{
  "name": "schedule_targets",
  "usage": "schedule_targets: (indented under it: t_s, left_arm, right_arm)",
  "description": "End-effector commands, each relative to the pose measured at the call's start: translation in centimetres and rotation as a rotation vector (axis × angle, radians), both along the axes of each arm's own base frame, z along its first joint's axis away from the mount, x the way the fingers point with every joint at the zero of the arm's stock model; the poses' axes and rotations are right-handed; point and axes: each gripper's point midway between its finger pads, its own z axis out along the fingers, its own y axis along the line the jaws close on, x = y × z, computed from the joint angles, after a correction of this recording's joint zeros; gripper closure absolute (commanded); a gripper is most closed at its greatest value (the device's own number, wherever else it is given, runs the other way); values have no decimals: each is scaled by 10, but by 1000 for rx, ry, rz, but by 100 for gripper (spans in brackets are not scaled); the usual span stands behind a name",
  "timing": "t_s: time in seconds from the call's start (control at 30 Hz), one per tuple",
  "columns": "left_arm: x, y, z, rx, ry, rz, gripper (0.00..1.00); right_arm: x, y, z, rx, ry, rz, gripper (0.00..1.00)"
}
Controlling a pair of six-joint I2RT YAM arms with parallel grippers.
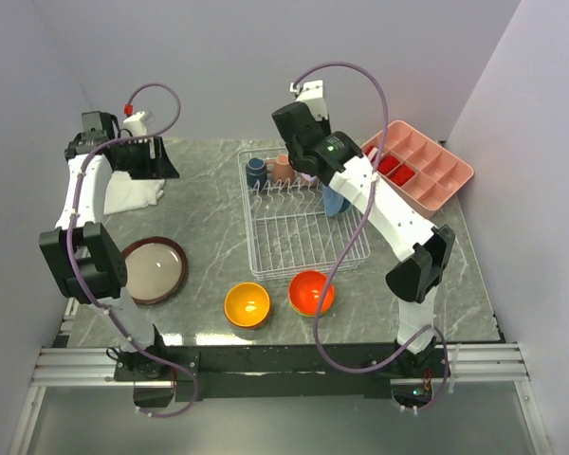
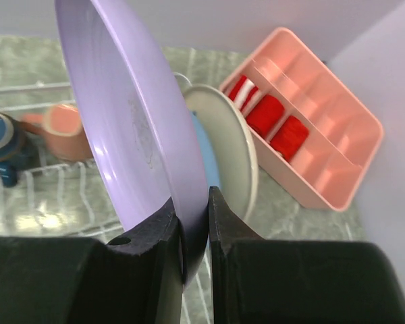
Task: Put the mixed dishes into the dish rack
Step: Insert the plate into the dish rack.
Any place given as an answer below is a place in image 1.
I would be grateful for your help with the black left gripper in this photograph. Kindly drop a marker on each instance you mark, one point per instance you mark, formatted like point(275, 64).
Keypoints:
point(157, 168)

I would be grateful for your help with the dark blue ceramic mug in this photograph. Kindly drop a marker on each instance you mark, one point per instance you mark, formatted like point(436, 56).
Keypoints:
point(256, 173)

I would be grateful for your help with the dark red rimmed plate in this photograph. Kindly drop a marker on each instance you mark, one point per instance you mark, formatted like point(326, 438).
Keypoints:
point(157, 269)

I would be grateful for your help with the pink patterned cup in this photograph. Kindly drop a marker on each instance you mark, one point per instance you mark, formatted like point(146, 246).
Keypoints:
point(281, 170)

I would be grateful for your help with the lavender plate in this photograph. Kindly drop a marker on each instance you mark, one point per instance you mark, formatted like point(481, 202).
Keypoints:
point(309, 180)

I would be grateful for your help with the blue plate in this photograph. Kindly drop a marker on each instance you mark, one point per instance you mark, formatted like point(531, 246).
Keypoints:
point(333, 202)

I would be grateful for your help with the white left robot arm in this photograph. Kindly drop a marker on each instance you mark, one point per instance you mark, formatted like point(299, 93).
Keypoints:
point(82, 257)

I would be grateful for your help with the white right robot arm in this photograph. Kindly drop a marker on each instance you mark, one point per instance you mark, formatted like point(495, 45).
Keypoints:
point(422, 249)

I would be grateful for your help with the white folded cloth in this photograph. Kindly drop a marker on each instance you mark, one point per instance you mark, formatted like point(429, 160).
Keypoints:
point(125, 194)

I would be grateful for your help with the orange-yellow bowl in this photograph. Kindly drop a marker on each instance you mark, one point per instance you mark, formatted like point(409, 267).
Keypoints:
point(247, 305)

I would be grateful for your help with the red-orange bowl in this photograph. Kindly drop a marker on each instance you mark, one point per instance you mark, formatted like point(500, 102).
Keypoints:
point(304, 291)

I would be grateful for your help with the red white striped item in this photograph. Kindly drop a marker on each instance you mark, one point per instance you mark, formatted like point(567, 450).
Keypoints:
point(371, 152)

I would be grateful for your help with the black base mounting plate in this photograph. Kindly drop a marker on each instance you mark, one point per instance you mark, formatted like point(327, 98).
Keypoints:
point(263, 371)

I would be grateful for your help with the red cloth item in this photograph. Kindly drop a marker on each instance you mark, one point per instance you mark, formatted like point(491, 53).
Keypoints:
point(395, 170)

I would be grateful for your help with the pink compartment organizer tray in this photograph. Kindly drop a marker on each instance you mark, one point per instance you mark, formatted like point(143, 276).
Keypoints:
point(439, 174)

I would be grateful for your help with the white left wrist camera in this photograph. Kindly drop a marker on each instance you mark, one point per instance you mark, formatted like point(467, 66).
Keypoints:
point(137, 124)

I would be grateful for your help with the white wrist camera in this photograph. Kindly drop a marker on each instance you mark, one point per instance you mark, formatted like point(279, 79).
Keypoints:
point(312, 94)
point(137, 124)

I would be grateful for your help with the white wire dish rack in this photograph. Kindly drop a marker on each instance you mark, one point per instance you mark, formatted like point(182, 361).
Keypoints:
point(287, 227)

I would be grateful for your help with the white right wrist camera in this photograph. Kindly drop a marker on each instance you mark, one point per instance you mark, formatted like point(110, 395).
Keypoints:
point(312, 94)

